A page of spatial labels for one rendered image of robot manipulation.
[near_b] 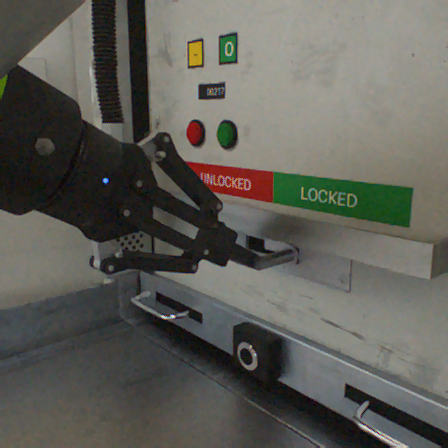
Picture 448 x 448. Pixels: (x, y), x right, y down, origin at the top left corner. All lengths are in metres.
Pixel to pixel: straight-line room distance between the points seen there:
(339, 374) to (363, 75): 0.29
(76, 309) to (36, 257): 0.13
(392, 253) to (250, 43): 0.28
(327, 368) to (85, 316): 0.38
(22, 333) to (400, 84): 0.55
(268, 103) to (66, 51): 0.37
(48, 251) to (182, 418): 0.38
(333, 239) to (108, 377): 0.34
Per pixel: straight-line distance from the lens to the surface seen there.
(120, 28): 0.77
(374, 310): 0.48
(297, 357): 0.55
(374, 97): 0.46
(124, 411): 0.58
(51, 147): 0.31
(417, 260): 0.40
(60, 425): 0.57
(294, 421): 0.56
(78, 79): 0.77
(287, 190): 0.52
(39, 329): 0.73
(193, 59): 0.63
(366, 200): 0.46
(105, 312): 0.77
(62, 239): 0.81
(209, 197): 0.44
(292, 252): 0.52
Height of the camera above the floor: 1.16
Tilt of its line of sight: 13 degrees down
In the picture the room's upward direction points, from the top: straight up
